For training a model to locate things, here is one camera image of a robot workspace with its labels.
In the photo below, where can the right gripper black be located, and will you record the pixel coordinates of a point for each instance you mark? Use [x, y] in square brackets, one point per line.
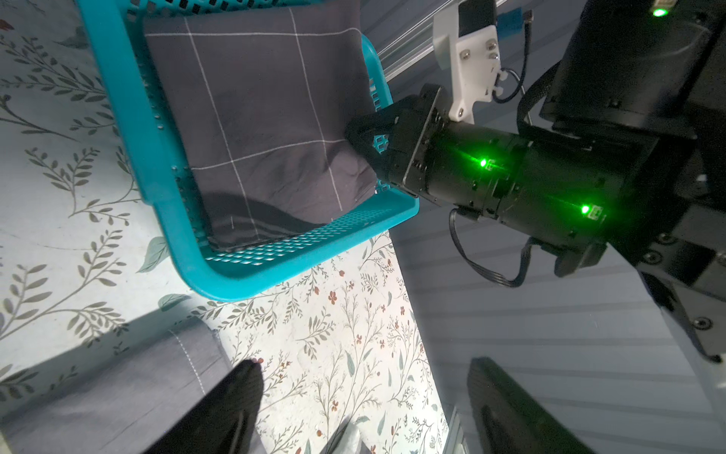
[395, 141]

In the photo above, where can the dark grey checked pillowcase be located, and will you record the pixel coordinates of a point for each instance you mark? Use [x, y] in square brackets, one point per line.
[261, 99]

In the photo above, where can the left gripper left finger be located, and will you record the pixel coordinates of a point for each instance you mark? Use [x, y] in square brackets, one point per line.
[224, 420]

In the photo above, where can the teal plastic basket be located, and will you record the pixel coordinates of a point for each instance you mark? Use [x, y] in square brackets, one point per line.
[160, 169]

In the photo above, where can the plain grey pillowcase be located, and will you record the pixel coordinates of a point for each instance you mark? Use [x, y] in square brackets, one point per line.
[129, 405]

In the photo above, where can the floral table cloth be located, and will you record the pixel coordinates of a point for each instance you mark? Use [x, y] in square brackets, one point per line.
[87, 279]

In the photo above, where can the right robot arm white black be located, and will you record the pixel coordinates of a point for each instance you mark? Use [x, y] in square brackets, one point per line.
[583, 306]

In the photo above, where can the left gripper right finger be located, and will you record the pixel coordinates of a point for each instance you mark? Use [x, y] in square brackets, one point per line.
[509, 420]

